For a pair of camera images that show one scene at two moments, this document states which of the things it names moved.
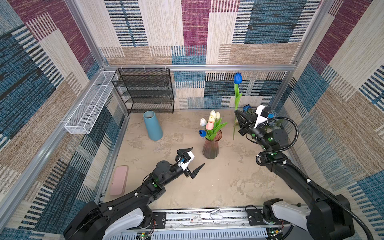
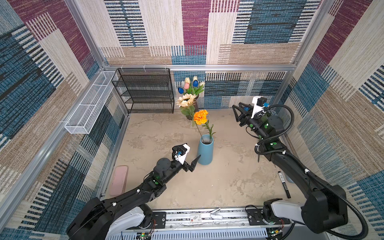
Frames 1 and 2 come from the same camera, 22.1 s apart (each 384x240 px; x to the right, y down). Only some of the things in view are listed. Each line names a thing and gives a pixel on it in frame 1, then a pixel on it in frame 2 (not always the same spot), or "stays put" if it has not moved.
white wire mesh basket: x=83 y=119 stays put
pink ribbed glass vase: x=211 y=148 -> x=190 y=117
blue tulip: x=238 y=80 -> x=195 y=83
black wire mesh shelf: x=145 y=90 stays put
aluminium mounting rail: x=241 y=218 stays put
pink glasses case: x=119 y=180 stays put
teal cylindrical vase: x=153 y=128 -> x=206 y=150
